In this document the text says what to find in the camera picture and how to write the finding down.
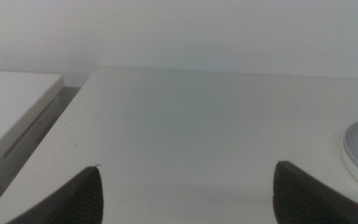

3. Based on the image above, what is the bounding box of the white side cabinet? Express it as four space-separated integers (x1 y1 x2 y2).
0 70 65 215

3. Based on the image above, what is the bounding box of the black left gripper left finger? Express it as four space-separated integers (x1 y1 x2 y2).
6 164 104 224

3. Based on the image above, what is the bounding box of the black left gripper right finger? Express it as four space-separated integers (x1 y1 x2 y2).
272 160 358 224

